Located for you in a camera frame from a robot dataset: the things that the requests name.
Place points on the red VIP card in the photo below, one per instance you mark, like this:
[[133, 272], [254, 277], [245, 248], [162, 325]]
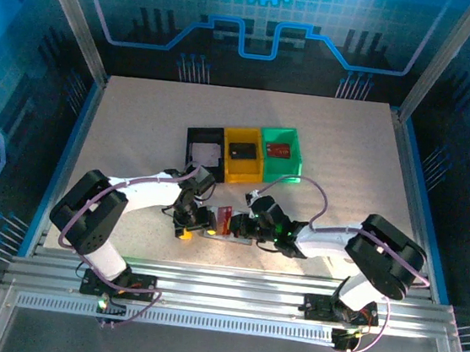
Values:
[[279, 150], [223, 221]]

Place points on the aluminium frame post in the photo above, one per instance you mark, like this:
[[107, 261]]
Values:
[[72, 17], [443, 59]]

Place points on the black card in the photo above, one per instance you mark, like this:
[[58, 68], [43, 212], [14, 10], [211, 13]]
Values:
[[243, 151]]

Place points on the aluminium mounting rail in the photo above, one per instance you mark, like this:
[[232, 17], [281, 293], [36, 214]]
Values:
[[226, 289]]

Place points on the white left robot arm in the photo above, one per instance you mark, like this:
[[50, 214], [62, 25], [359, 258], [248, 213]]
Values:
[[148, 191]]

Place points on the green plastic bin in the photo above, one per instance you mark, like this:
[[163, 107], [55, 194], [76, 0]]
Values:
[[282, 170]]

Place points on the white VIP card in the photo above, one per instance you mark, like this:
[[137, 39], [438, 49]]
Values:
[[205, 154]]

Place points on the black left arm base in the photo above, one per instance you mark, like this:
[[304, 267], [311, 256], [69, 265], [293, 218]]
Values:
[[143, 286]]

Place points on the small controller board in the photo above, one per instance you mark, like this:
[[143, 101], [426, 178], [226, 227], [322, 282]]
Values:
[[106, 306], [344, 339]]

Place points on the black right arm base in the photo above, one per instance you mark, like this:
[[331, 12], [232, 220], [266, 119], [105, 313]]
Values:
[[322, 307]]

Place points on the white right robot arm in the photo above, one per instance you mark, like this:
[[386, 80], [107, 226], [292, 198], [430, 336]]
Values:
[[325, 241]]

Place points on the yellow plastic bin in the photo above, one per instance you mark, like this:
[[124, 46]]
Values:
[[241, 172]]

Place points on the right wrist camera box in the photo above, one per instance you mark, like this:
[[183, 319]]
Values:
[[253, 195]]

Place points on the grey card holder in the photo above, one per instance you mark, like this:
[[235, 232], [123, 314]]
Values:
[[241, 241]]

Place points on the black plastic bin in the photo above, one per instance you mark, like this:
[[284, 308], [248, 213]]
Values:
[[218, 174]]

